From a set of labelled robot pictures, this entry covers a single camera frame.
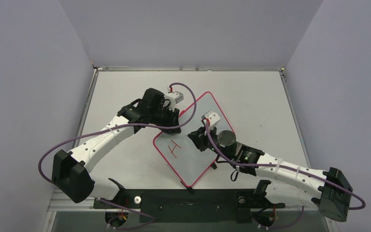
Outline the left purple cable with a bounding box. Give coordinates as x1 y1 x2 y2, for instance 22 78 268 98
38 82 198 231

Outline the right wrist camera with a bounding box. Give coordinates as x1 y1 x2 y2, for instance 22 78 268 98
201 110 221 130

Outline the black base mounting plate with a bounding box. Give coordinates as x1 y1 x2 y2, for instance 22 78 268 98
94 189 285 223

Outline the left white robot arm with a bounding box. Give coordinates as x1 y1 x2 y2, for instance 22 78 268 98
52 88 184 208

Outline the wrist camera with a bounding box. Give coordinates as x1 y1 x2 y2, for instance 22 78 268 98
164 91 184 111
201 110 221 130

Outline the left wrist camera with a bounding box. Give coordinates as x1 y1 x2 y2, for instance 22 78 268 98
164 91 184 111

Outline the lower black board clip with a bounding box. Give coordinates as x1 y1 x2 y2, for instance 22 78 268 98
180 181 195 195

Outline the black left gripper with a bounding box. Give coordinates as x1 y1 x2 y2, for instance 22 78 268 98
150 104 180 134

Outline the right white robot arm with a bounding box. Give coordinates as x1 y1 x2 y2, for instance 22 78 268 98
187 127 353 222

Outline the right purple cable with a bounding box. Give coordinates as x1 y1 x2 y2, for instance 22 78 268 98
204 118 366 230

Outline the pink framed whiteboard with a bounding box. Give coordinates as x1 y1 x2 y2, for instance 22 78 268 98
153 91 234 188

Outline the purple cable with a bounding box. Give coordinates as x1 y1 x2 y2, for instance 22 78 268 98
204 118 366 230
38 82 198 231

